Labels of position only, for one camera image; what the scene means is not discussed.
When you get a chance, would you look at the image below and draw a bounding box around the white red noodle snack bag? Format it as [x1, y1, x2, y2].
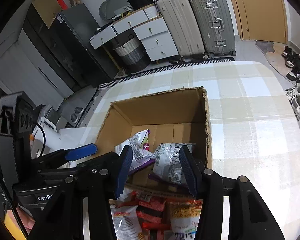
[169, 200, 203, 239]

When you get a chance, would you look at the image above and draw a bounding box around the red cookie packet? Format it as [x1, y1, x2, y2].
[135, 193, 172, 239]

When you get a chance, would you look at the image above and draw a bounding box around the white purple snack bag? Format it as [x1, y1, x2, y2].
[114, 129, 156, 175]

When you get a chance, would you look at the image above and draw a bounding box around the grey white snack bag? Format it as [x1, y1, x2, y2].
[153, 143, 195, 185]

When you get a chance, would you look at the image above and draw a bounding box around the brown cardboard SF box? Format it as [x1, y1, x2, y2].
[95, 86, 213, 188]

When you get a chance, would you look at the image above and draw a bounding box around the white red small snack bag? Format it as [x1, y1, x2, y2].
[110, 188, 145, 240]

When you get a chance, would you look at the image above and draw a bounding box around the woven laundry basket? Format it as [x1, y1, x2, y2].
[114, 37, 151, 74]

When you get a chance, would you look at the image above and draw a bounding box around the black cabinet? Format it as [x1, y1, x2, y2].
[23, 4, 119, 92]

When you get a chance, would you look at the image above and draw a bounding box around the white drawer desk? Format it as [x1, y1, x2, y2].
[90, 3, 179, 61]

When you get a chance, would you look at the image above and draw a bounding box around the silver grey suitcase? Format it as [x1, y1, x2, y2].
[190, 0, 236, 58]

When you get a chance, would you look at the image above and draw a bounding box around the pile of shoes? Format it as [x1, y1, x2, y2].
[281, 46, 300, 128]

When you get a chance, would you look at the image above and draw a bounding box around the beige suitcase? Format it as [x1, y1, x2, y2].
[157, 0, 205, 57]

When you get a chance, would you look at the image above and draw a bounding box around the grey oval mirror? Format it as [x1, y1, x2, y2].
[99, 0, 133, 22]

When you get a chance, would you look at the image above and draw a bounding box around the wooden door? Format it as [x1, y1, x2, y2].
[231, 0, 288, 43]

